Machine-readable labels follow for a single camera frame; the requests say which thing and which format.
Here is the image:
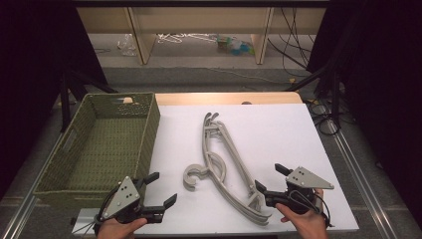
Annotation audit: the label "clear plastic bag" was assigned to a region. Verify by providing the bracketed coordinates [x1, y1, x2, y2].
[116, 33, 138, 57]

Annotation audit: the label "right hand-held gripper cable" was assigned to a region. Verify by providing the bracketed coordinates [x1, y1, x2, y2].
[288, 189, 334, 229]

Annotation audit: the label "coiled black floor cable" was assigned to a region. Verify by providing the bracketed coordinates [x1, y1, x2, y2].
[306, 99, 343, 136]

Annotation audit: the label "person's right hand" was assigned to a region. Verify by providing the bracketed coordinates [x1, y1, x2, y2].
[276, 188, 329, 239]

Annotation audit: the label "person's left hand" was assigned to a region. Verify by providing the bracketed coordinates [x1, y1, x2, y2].
[97, 217, 148, 239]

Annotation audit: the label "aluminium rail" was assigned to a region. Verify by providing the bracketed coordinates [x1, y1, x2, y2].
[0, 132, 66, 239]
[326, 119, 403, 239]

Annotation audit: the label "hand-held gripper cable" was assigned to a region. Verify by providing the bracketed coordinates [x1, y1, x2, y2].
[71, 187, 120, 237]
[288, 189, 334, 229]

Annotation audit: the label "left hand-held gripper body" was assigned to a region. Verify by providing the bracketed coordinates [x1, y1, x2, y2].
[101, 176, 165, 224]

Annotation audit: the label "thin light floor cable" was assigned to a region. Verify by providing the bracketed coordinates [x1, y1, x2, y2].
[205, 67, 291, 86]

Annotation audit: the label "white hangers on floor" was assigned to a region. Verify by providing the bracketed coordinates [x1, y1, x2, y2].
[156, 32, 219, 45]

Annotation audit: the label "pile of colourful toys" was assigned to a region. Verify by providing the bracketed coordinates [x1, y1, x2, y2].
[216, 34, 256, 57]

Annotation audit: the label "black metal stand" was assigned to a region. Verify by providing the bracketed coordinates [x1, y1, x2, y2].
[284, 64, 343, 127]
[59, 69, 119, 133]

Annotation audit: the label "hanging black cables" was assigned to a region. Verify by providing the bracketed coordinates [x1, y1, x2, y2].
[267, 6, 317, 72]

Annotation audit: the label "grey plastic clothes hanger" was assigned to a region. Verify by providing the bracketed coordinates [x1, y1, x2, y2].
[202, 113, 273, 227]
[182, 112, 271, 221]

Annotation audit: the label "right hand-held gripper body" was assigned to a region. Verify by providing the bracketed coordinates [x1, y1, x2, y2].
[264, 166, 335, 215]

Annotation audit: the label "green woven basket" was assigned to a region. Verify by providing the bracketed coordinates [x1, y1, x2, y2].
[33, 92, 161, 209]

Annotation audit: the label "light wooden shelf unit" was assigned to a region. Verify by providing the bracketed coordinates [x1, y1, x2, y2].
[77, 6, 327, 66]

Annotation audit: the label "left hand-held gripper cable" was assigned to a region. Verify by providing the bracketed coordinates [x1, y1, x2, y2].
[71, 187, 120, 237]

